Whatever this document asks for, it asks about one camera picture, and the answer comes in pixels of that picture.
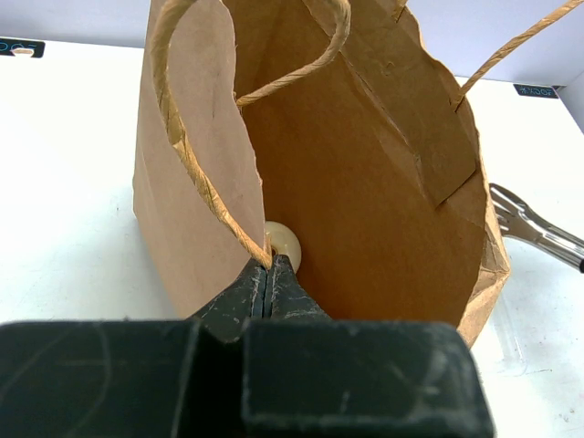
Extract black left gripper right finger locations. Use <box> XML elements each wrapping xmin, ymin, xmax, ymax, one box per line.
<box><xmin>240</xmin><ymin>255</ymin><xmax>495</xmax><ymax>437</ymax></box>

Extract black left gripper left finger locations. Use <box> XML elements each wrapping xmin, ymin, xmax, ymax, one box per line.
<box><xmin>1</xmin><ymin>261</ymin><xmax>267</xmax><ymax>437</ymax></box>

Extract white frosted donut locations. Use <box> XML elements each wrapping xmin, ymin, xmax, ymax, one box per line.
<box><xmin>266</xmin><ymin>221</ymin><xmax>302</xmax><ymax>273</ymax></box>

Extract brown paper bag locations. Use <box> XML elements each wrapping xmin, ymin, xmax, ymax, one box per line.
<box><xmin>131</xmin><ymin>0</ymin><xmax>584</xmax><ymax>350</ymax></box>

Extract metal serving tongs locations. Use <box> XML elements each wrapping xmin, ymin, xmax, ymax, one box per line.
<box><xmin>489</xmin><ymin>183</ymin><xmax>583</xmax><ymax>274</ymax></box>

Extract clear plastic tray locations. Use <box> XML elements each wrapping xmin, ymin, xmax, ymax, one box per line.
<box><xmin>491</xmin><ymin>294</ymin><xmax>527</xmax><ymax>377</ymax></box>

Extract blue label sticker left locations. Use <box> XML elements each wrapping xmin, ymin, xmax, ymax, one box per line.
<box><xmin>0</xmin><ymin>36</ymin><xmax>46</xmax><ymax>58</ymax></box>

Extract blue label sticker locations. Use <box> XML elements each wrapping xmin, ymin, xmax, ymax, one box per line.
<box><xmin>513</xmin><ymin>83</ymin><xmax>558</xmax><ymax>99</ymax></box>
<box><xmin>0</xmin><ymin>36</ymin><xmax>46</xmax><ymax>58</ymax></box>

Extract blue label sticker right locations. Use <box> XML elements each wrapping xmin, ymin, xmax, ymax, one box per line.
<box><xmin>513</xmin><ymin>83</ymin><xmax>558</xmax><ymax>99</ymax></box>

